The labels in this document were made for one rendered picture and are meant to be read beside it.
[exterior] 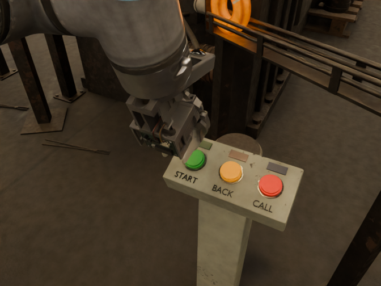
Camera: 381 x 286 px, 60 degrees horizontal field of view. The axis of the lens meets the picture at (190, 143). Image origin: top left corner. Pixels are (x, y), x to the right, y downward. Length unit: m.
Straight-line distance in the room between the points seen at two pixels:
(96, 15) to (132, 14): 0.03
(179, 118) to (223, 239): 0.35
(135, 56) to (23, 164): 1.36
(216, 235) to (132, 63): 0.47
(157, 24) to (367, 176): 1.40
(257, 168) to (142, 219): 0.76
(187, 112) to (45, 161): 1.24
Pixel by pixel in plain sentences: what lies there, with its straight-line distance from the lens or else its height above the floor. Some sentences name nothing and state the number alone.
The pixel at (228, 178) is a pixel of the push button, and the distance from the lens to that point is 0.61.
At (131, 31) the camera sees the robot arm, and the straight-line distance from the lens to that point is 0.32.
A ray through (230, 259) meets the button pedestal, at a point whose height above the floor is 0.38.
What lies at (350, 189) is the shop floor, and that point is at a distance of 1.54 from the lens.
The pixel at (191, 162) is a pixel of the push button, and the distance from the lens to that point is 0.63.
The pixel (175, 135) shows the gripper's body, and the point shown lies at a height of 0.77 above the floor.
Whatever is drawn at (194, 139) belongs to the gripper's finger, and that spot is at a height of 0.70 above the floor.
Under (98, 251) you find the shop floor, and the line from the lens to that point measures 1.26.
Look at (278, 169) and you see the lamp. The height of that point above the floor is 0.61.
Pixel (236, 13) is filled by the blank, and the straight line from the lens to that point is 1.03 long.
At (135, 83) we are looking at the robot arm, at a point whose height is 0.86.
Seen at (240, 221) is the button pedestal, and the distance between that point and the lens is 0.65.
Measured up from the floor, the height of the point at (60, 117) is 0.01.
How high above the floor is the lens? 1.04
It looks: 41 degrees down
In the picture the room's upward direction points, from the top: straight up
